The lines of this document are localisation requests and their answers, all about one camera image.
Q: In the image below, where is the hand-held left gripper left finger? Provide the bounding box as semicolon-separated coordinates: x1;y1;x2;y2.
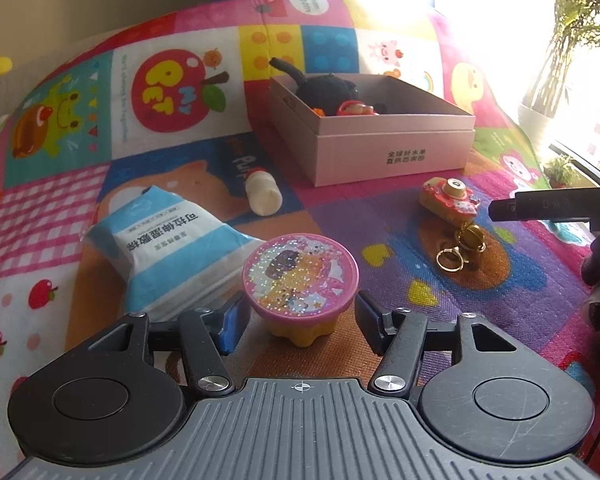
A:
77;292;251;396

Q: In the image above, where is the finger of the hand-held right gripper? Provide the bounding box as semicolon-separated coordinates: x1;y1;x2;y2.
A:
489;187;600;224

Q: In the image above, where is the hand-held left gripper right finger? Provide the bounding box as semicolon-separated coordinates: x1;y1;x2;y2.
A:
355;291;528;398

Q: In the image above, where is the pink-lid glitter jar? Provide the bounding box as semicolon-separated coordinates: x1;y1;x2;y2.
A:
242;234;358;348

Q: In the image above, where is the pink cardboard box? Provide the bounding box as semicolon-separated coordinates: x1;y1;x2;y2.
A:
269;72;477;188

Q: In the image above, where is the red toy figure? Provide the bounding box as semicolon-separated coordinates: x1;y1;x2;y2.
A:
335;100;381;117

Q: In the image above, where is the black plush toy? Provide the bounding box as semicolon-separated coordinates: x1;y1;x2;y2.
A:
269;56;388;116

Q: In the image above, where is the small potted plant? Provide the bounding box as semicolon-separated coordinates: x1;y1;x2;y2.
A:
542;154;579;190

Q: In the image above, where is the gold bell keyring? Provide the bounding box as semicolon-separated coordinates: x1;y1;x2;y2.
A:
435;224;487;268

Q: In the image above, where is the blue white wipes packet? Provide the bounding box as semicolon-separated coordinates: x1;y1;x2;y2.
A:
82;185;266;321

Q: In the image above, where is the colourful printed play mat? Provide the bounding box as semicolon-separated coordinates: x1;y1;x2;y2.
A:
0;0;600;480

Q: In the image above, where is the small white bottle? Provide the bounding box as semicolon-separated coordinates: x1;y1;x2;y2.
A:
245;169;284;216

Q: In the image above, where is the potted palm plant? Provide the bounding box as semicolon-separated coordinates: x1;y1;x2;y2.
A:
517;0;600;137

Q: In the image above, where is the window frame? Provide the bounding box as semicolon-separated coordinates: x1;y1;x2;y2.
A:
550;137;600;188

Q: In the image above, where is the red yellow toy camera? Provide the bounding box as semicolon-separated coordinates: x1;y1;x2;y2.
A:
420;175;481;222

